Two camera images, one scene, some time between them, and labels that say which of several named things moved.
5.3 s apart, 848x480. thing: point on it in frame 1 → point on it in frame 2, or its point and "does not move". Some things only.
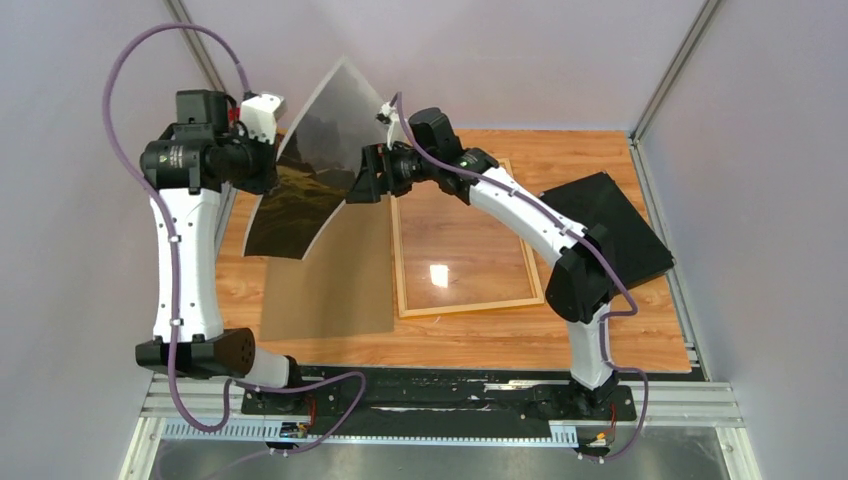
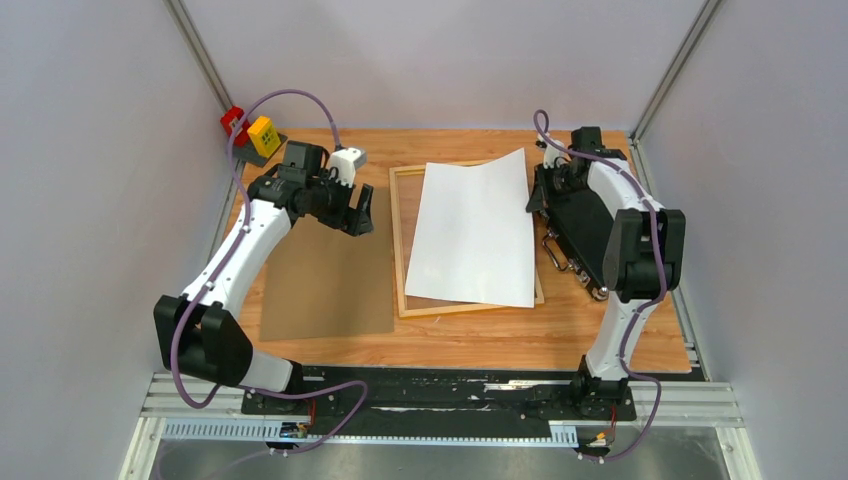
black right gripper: x=369 y=187 → x=537 y=202
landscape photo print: x=316 y=168 → x=473 y=238
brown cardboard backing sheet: x=342 y=285 does not move
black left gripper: x=267 y=181 → x=347 y=218
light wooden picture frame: x=457 y=307 does not move
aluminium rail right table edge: x=683 y=304 does not move
